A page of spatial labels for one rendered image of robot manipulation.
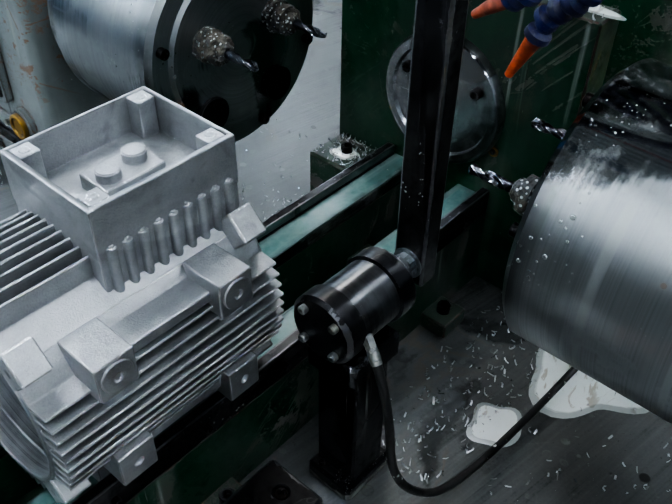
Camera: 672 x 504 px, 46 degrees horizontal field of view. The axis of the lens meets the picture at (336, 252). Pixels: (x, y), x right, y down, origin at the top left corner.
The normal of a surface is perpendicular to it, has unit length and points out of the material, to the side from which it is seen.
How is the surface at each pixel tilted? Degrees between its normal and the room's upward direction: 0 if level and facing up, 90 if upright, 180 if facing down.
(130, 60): 81
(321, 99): 0
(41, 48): 90
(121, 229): 90
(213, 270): 0
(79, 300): 36
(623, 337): 88
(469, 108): 90
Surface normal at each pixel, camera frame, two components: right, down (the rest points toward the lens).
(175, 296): 0.01, -0.76
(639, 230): -0.54, -0.05
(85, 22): -0.63, 0.24
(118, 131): 0.75, 0.44
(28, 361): 0.54, -0.22
